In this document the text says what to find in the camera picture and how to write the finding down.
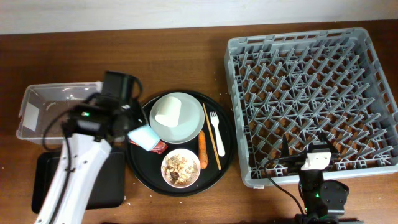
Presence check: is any wooden chopstick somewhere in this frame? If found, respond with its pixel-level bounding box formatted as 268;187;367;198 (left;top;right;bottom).
202;103;221;171

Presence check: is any white paper cup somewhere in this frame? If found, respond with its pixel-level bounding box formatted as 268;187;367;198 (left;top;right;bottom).
154;96;182;128

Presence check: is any grey dishwasher rack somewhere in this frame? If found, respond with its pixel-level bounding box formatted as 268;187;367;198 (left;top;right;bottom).
224;27;397;189

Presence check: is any black round tray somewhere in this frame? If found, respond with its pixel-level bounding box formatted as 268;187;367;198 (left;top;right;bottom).
126;90;237;197

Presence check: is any clear plastic bin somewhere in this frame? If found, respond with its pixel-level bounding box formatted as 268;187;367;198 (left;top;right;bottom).
16;81;103;144

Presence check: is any grey round plate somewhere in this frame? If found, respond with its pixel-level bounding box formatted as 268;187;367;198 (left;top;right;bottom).
148;92;205;144

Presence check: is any peanut shells and rice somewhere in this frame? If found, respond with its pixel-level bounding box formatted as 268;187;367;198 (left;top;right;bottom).
162;154;199;187

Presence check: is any pink bowl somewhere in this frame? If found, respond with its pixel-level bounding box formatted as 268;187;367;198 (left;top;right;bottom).
161;149;201;189

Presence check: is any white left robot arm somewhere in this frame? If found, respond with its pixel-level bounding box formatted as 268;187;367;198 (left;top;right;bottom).
36;71;147;223

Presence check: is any black rectangular tray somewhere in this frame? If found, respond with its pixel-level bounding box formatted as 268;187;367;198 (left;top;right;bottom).
31;147;126;214

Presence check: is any red snack wrapper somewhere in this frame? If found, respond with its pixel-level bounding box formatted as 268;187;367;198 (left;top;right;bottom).
129;140;168;154

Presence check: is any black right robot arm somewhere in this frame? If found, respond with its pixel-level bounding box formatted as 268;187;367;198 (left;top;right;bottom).
280;131;349;223

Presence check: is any white plastic fork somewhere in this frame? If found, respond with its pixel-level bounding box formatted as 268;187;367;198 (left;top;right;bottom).
210;111;226;157

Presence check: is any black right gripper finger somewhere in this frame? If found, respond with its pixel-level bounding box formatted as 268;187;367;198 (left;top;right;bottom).
281;135;290;157
320;131;332;146

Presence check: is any light blue plastic cup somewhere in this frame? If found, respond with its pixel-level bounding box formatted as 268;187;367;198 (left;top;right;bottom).
127;124;160;151

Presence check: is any orange carrot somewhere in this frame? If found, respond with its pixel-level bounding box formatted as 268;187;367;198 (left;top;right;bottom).
198;131;208;169

